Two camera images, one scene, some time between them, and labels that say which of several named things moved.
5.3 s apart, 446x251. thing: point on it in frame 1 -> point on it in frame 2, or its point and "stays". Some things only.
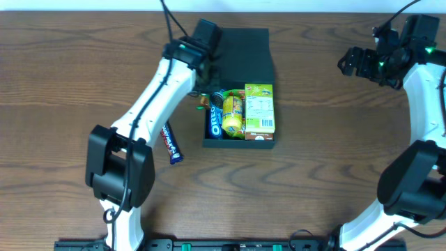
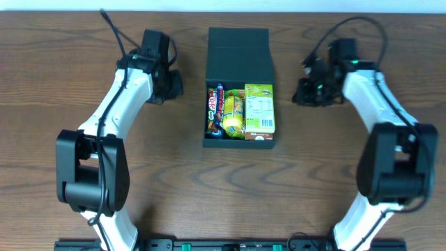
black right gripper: (357, 61) -> (306, 93)
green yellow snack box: (259, 108) stays
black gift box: (246, 58) stays
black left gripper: (204, 74) -> (175, 86)
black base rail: (223, 245) stays
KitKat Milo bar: (205, 100) -> (212, 109)
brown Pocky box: (259, 136) stays
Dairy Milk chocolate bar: (175, 155) -> (220, 102)
